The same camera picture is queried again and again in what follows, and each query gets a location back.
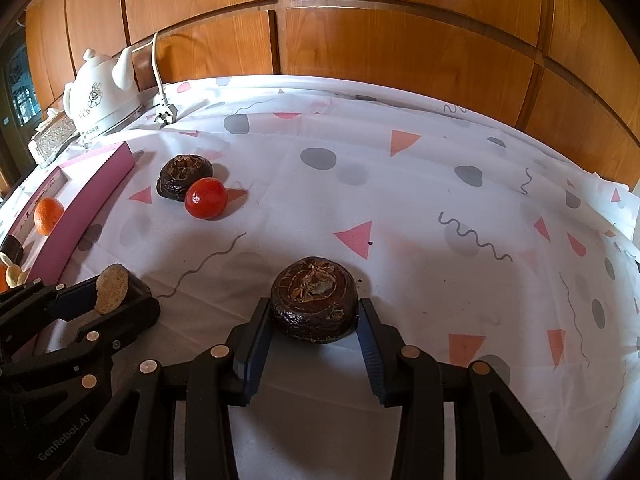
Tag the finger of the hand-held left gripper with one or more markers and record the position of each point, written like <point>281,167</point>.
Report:
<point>125,322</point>
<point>35,302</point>

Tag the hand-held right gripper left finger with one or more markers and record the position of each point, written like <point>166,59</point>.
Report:
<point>255,355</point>

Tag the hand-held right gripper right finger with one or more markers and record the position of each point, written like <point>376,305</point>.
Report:
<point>371,352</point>

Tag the dark cut sugarcane piece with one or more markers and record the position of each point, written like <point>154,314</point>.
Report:
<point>112,287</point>
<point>10,250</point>

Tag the dark brown water chestnut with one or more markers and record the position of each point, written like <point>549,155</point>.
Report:
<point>177,175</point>
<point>312,300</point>

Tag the pink tray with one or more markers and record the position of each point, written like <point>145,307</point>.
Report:
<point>90,195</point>

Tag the red cherry tomato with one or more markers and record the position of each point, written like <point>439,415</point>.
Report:
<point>206,198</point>

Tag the silver ornate tissue box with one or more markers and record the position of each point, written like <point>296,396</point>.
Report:
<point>52,135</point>

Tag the window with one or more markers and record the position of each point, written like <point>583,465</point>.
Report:
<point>22,95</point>

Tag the white ceramic kettle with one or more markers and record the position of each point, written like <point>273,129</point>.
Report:
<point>92,100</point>

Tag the wooden panelled wardrobe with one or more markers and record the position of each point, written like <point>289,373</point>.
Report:
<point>400,35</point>

